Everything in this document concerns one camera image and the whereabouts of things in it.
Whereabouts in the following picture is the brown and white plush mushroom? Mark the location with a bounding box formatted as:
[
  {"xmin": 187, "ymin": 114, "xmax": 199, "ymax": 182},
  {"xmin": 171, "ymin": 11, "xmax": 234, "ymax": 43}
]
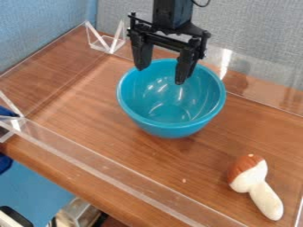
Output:
[{"xmin": 227, "ymin": 153, "xmax": 285, "ymax": 221}]

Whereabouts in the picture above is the clear acrylic corner bracket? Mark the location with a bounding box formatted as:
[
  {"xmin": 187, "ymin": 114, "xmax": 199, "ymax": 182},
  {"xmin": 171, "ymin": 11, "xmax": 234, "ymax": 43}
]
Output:
[{"xmin": 84, "ymin": 20, "xmax": 126, "ymax": 54}]

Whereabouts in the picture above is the grey metal table leg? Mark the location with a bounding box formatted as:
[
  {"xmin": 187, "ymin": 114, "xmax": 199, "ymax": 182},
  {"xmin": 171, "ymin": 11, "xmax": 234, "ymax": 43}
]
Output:
[{"xmin": 48, "ymin": 198, "xmax": 100, "ymax": 227}]

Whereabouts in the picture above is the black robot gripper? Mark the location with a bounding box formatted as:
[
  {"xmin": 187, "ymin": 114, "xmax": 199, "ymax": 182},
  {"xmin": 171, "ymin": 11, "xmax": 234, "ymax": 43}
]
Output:
[{"xmin": 128, "ymin": 12, "xmax": 211, "ymax": 85}]

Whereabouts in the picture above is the black object bottom left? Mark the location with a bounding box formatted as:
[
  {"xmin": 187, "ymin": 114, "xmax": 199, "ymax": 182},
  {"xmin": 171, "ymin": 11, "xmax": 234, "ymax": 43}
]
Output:
[{"xmin": 0, "ymin": 206, "xmax": 35, "ymax": 227}]

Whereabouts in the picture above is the blue plastic bowl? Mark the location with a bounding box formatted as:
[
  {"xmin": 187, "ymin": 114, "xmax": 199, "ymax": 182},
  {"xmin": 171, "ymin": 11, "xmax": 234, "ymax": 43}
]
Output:
[{"xmin": 116, "ymin": 59, "xmax": 226, "ymax": 138}]

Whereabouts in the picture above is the blue cloth at left edge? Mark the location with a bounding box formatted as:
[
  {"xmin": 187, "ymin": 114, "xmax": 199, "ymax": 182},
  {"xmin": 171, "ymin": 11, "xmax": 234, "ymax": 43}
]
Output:
[{"xmin": 0, "ymin": 106, "xmax": 19, "ymax": 175}]

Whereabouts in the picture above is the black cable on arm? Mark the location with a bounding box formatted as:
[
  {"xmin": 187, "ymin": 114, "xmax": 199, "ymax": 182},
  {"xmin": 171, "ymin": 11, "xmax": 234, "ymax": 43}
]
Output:
[{"xmin": 191, "ymin": 0, "xmax": 213, "ymax": 8}]

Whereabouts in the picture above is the clear acrylic front barrier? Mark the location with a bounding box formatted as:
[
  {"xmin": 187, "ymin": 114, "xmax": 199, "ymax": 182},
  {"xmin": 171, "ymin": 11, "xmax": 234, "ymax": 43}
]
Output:
[{"xmin": 0, "ymin": 91, "xmax": 254, "ymax": 227}]

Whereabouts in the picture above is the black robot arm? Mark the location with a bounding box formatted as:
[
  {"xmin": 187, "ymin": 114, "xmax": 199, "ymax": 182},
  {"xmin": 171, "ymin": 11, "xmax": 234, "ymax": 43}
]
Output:
[{"xmin": 128, "ymin": 0, "xmax": 211, "ymax": 85}]

